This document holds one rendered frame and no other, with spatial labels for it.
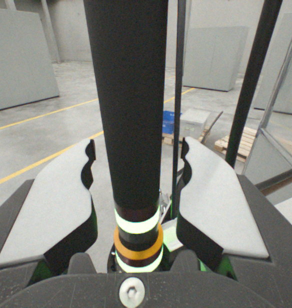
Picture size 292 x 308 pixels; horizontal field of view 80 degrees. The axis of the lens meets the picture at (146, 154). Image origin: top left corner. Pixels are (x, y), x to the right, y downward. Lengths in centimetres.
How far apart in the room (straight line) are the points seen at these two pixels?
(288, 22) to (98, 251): 540
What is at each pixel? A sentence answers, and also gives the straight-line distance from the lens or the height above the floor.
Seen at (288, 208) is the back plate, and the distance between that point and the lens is 56.
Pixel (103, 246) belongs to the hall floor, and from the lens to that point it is 184.
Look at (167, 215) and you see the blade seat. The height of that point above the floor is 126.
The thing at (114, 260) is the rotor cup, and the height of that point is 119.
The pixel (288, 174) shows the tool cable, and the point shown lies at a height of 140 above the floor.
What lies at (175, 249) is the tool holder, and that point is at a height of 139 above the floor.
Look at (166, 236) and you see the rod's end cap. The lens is 19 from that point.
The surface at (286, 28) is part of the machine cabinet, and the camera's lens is 546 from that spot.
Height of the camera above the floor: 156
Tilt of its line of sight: 33 degrees down
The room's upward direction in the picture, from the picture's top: 1 degrees counter-clockwise
